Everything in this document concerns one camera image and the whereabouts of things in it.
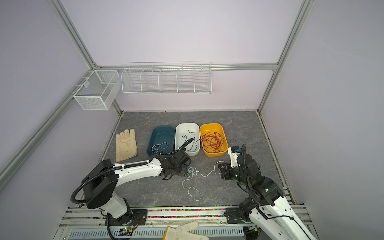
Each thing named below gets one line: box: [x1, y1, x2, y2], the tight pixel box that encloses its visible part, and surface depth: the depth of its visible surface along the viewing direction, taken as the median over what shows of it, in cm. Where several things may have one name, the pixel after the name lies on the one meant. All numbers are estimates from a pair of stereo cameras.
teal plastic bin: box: [147, 126, 176, 157], surface depth 103 cm
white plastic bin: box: [175, 122, 201, 157], surface depth 106 cm
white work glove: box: [163, 221, 210, 240], surface depth 71 cm
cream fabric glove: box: [115, 128, 138, 163], surface depth 101 cm
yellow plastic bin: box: [199, 123, 229, 157], surface depth 104 cm
